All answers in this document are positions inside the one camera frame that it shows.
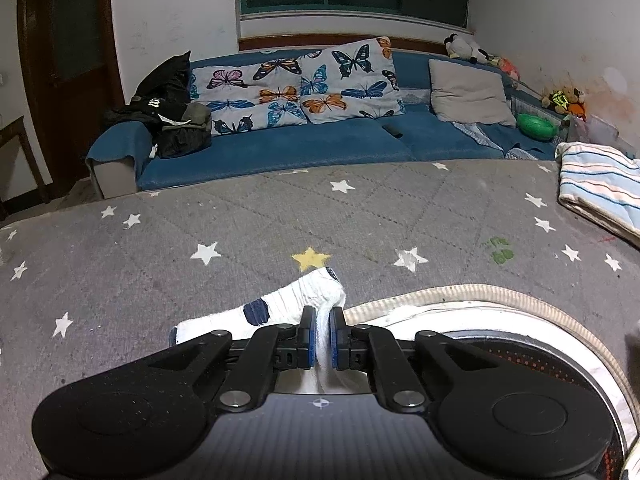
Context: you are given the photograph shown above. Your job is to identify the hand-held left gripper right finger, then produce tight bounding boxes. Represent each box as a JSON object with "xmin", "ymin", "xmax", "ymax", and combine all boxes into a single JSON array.
[{"xmin": 328, "ymin": 306, "xmax": 502, "ymax": 411}]

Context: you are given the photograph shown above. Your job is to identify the grey star-print blanket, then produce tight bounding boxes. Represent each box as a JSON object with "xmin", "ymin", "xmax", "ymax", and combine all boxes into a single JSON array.
[{"xmin": 0, "ymin": 157, "xmax": 640, "ymax": 413}]

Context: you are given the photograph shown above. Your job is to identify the black jacket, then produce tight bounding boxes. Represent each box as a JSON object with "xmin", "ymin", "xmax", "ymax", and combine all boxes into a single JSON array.
[{"xmin": 103, "ymin": 50, "xmax": 213, "ymax": 159}]

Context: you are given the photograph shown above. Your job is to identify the round beige-rimmed basket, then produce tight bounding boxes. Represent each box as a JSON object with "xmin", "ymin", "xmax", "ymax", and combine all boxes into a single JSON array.
[{"xmin": 342, "ymin": 284, "xmax": 640, "ymax": 480}]

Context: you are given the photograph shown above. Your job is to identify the brown wooden ledge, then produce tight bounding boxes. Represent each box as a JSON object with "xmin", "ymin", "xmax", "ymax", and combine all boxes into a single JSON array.
[{"xmin": 239, "ymin": 34, "xmax": 451, "ymax": 56}]

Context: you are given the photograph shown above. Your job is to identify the green round toy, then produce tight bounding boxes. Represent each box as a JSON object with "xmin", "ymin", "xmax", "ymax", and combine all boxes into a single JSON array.
[{"xmin": 516, "ymin": 113, "xmax": 558, "ymax": 141}]

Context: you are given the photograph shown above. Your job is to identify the clear plastic box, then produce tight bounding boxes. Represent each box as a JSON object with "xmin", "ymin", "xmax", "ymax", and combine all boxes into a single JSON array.
[{"xmin": 565, "ymin": 112, "xmax": 621, "ymax": 148}]

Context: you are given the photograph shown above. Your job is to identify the brown wooden door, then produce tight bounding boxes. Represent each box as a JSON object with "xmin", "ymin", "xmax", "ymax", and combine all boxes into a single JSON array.
[{"xmin": 17, "ymin": 0, "xmax": 126, "ymax": 196}]

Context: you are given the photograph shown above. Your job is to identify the wooden side table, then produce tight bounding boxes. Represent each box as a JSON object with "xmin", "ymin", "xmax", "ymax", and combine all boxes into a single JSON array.
[{"xmin": 0, "ymin": 115, "xmax": 51, "ymax": 221}]

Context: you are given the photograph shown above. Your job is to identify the grey pillow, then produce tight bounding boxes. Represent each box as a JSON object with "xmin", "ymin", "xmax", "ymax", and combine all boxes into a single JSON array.
[{"xmin": 428, "ymin": 58, "xmax": 517, "ymax": 127}]

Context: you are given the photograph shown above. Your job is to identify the light blue patterned cloth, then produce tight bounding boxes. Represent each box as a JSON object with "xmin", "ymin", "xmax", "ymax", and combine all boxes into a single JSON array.
[{"xmin": 452, "ymin": 121, "xmax": 506, "ymax": 153}]

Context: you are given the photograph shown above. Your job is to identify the blue sofa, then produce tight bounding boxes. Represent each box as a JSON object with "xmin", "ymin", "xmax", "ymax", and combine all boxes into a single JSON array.
[{"xmin": 85, "ymin": 47, "xmax": 621, "ymax": 198}]

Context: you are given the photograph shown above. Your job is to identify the striped folded blanket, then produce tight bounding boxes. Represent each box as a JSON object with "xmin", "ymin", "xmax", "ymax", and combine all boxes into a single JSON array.
[{"xmin": 556, "ymin": 141, "xmax": 640, "ymax": 250}]

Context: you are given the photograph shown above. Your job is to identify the white navy-dotted sock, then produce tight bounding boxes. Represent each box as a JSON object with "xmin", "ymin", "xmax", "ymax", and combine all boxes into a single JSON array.
[{"xmin": 169, "ymin": 266, "xmax": 347, "ymax": 397}]

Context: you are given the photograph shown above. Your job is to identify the yellow-green toy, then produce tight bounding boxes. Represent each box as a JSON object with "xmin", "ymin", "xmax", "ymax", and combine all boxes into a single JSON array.
[{"xmin": 542, "ymin": 89, "xmax": 573, "ymax": 113}]

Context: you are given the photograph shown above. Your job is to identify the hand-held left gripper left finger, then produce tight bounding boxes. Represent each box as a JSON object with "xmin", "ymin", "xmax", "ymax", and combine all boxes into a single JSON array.
[{"xmin": 149, "ymin": 305, "xmax": 318, "ymax": 411}]

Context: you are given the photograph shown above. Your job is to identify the olive green garment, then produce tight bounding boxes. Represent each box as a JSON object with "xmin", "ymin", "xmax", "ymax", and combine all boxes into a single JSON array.
[{"xmin": 184, "ymin": 102, "xmax": 213, "ymax": 129}]

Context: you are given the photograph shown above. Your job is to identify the white and black plush toy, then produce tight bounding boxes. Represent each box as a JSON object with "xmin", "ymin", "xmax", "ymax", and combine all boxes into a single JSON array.
[{"xmin": 445, "ymin": 34, "xmax": 493, "ymax": 65}]

